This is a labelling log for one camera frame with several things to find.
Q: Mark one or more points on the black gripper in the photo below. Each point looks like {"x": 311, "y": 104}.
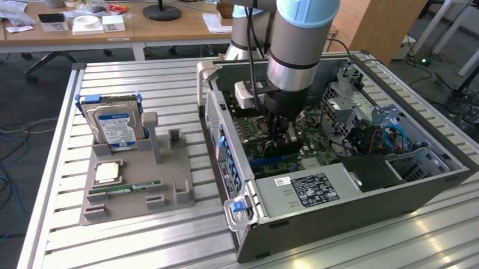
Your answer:
{"x": 286, "y": 103}

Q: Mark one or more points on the black graphics card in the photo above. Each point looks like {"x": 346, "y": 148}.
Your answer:
{"x": 281, "y": 152}

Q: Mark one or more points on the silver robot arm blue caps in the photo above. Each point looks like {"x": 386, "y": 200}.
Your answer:
{"x": 295, "y": 50}

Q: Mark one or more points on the CPU socket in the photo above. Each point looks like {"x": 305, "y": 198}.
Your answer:
{"x": 262, "y": 126}

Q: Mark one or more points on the silver drive cage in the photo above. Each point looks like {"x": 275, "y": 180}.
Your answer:
{"x": 345, "y": 112}

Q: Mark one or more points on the green motherboard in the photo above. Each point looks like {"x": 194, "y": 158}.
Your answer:
{"x": 318, "y": 151}

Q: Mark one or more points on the blue expansion slot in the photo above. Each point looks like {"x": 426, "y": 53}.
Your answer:
{"x": 258, "y": 162}

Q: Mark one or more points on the grey power supply unit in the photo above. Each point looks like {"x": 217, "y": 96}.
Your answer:
{"x": 277, "y": 196}

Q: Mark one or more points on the white paper stack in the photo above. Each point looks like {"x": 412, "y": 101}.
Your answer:
{"x": 217, "y": 25}

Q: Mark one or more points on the brown cardboard box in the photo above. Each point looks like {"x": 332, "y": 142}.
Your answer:
{"x": 225, "y": 9}

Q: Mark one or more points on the wooden office desk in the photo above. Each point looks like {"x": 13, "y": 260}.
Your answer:
{"x": 179, "y": 30}
{"x": 57, "y": 40}

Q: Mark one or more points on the blue case release latch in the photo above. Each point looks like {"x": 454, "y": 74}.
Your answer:
{"x": 237, "y": 207}

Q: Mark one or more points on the silver disk bay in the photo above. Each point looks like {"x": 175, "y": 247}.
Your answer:
{"x": 420, "y": 165}

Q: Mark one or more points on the dark grey PC case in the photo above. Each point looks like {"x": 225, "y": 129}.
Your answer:
{"x": 337, "y": 224}

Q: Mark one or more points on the black lamp base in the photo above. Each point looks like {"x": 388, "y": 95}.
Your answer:
{"x": 162, "y": 12}

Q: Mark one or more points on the hard disk blue carrier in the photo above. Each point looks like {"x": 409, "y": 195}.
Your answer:
{"x": 113, "y": 126}

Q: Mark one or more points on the green RAM stick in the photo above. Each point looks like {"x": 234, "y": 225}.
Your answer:
{"x": 123, "y": 189}

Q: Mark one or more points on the silver CPU chip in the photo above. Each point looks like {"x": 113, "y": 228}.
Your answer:
{"x": 107, "y": 172}

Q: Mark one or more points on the white square box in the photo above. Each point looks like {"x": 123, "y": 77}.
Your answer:
{"x": 113, "y": 23}

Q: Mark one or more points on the grey parts rack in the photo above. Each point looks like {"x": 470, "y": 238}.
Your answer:
{"x": 127, "y": 206}

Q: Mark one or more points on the red small parts bag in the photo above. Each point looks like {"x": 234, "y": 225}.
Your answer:
{"x": 117, "y": 9}

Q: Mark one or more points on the white flat cardboard box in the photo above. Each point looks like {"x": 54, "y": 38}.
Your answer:
{"x": 89, "y": 31}

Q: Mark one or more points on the white tape roll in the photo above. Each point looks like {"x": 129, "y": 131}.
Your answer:
{"x": 86, "y": 21}

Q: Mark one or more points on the black office chair base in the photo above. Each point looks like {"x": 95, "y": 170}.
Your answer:
{"x": 42, "y": 64}

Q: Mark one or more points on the white box black top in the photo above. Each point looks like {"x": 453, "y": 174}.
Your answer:
{"x": 53, "y": 22}

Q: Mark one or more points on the white red paper label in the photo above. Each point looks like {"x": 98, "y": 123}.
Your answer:
{"x": 19, "y": 28}

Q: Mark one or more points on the clear plastic bag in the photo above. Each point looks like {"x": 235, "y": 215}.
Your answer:
{"x": 15, "y": 12}

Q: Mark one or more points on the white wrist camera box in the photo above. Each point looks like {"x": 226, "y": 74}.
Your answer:
{"x": 247, "y": 95}

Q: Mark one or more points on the white table frame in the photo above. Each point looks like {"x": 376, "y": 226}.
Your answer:
{"x": 468, "y": 67}

